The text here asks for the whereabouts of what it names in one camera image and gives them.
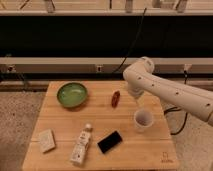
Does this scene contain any green ceramic bowl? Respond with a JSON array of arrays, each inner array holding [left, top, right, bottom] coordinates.
[[57, 82, 88, 108]]

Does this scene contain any black hanging cable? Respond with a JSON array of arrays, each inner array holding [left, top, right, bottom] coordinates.
[[111, 7, 148, 74]]

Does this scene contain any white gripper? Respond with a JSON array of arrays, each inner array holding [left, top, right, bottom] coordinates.
[[127, 85, 144, 105]]

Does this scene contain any grey metal rail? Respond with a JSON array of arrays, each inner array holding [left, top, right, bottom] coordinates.
[[0, 57, 213, 74]]

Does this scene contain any black smartphone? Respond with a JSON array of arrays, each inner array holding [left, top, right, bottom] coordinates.
[[97, 131, 123, 154]]

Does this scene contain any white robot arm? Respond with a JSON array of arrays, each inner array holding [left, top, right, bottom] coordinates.
[[123, 57, 213, 126]]

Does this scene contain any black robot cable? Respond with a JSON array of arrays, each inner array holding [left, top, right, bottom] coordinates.
[[163, 71, 189, 136]]

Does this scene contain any white plastic cup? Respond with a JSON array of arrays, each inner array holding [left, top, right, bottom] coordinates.
[[133, 109, 154, 132]]

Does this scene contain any white plastic bottle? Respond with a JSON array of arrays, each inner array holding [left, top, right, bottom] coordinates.
[[70, 123, 92, 165]]

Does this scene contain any beige sponge block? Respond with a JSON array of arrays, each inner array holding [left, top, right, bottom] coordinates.
[[38, 129, 56, 153]]

